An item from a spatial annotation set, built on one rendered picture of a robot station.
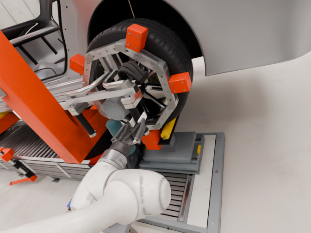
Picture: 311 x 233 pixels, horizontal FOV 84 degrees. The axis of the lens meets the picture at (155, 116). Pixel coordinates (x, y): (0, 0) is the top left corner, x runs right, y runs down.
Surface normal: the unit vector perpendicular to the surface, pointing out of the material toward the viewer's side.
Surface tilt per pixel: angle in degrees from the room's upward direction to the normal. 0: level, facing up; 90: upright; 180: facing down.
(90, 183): 8
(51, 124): 90
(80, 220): 37
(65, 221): 31
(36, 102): 90
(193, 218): 0
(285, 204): 0
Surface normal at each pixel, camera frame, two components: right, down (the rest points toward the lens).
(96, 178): -0.33, -0.75
